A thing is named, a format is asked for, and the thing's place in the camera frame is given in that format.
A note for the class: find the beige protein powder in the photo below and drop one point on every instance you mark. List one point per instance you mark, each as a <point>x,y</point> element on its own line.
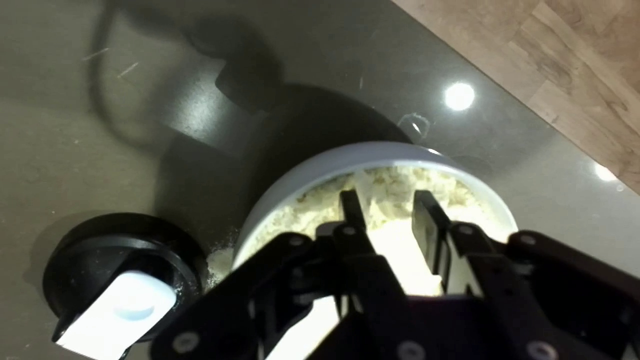
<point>392,182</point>

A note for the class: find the black lid with white flap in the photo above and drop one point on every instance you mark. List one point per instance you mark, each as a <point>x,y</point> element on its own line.
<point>107,251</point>

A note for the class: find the white ceramic bowl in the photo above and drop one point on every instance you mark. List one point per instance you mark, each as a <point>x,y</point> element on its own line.
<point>292,180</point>

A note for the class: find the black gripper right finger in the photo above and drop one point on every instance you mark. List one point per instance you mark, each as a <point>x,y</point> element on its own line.
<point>533,292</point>

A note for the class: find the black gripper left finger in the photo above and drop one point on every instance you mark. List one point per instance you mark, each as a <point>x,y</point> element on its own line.
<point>266,292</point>

